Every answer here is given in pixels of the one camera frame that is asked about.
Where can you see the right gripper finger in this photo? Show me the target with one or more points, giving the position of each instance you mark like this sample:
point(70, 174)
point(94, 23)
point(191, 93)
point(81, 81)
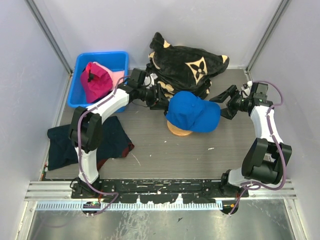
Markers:
point(228, 112)
point(230, 92)

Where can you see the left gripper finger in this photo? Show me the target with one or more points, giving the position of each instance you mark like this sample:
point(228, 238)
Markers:
point(160, 106)
point(161, 96)

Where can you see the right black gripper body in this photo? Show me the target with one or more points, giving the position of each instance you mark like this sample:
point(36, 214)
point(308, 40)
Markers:
point(237, 102)

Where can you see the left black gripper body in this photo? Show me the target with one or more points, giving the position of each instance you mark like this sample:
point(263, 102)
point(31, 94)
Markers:
point(149, 95)

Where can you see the blue cap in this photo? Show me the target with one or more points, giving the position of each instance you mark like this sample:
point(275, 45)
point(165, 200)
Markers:
point(189, 112)

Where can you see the wooden hat stand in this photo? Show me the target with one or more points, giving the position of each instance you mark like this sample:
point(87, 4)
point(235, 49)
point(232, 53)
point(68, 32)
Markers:
point(177, 131)

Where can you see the blue plastic bin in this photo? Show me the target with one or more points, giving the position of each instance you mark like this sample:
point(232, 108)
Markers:
point(114, 60)

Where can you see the magenta cap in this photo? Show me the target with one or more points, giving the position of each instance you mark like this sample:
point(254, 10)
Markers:
point(96, 82)

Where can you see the navy blue cloth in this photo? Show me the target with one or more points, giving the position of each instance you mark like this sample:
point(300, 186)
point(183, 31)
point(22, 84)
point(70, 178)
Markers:
point(115, 144)

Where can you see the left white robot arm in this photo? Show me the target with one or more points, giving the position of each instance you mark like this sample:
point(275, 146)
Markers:
point(86, 128)

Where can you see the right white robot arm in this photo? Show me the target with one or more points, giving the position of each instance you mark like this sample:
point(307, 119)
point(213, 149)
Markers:
point(264, 165)

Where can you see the pink cap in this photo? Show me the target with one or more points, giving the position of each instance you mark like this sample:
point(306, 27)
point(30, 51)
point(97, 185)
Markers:
point(114, 75)

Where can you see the black patterned plush blanket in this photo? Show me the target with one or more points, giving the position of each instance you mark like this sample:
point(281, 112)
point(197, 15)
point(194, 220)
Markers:
point(181, 68)

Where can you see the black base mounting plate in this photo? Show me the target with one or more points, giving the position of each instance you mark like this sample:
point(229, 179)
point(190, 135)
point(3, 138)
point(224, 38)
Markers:
point(156, 191)

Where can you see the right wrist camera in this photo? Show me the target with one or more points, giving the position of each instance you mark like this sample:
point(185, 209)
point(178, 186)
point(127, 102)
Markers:
point(246, 89)

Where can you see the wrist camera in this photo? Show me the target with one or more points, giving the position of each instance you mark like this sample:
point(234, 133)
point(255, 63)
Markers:
point(149, 80)
point(246, 89)

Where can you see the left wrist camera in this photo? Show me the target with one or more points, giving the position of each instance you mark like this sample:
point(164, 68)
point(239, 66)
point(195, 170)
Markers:
point(149, 80)

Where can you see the right aluminium frame post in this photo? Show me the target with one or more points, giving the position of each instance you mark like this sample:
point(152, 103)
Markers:
point(280, 10)

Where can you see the aluminium frame post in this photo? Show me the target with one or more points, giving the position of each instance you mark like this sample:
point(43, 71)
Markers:
point(48, 34)
point(280, 10)

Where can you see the slotted cable duct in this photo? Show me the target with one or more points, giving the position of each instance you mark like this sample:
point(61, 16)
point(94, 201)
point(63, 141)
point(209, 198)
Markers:
point(95, 206)

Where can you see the left aluminium frame post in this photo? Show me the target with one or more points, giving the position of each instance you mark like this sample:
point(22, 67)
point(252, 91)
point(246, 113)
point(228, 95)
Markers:
point(48, 34)

